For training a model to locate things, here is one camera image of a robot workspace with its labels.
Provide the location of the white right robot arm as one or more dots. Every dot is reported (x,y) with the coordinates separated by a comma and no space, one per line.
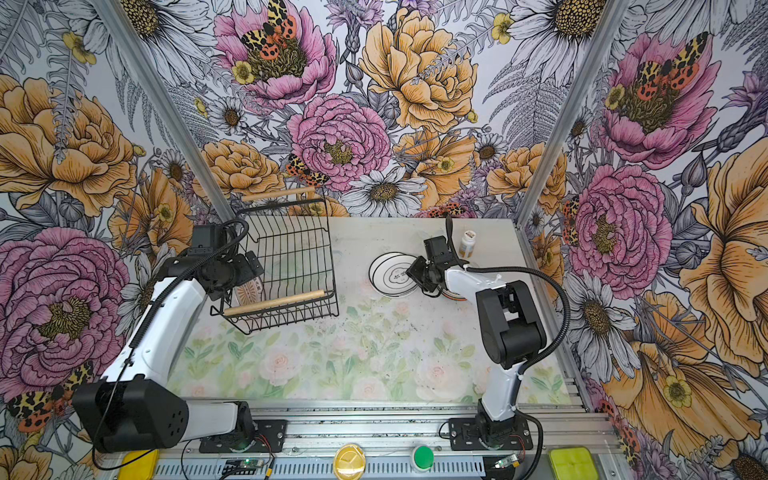
(512,335)

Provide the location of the small green circuit board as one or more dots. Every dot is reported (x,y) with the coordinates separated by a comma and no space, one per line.
(246,466)

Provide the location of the cream plate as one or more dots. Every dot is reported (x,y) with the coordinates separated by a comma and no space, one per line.
(452,296)

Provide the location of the black wire dish rack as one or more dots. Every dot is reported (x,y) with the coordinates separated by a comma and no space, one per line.
(289,231)

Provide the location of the gold round lid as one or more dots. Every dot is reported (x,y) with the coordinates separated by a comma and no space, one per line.
(349,462)

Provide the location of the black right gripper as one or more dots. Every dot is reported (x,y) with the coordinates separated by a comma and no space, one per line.
(413,272)

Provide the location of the aluminium right corner post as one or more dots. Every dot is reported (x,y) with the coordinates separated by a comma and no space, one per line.
(606,31)

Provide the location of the aluminium corner post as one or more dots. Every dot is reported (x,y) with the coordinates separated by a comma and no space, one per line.
(606,31)
(141,63)

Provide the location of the large white back plate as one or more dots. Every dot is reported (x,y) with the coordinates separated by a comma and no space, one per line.
(388,276)

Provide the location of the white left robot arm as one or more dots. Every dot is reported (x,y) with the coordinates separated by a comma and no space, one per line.
(130,407)

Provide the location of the green push button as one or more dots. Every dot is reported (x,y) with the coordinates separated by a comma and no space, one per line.
(422,458)

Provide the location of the white pill bottle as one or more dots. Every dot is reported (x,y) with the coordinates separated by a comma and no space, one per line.
(467,244)

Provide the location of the aluminium left corner post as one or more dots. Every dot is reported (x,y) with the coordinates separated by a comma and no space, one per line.
(141,63)

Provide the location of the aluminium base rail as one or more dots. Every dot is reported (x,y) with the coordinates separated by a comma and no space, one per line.
(303,438)

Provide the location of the lime green sponge block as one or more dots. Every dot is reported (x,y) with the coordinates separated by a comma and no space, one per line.
(575,463)

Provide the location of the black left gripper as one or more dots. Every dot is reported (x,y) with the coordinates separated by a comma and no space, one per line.
(245,272)

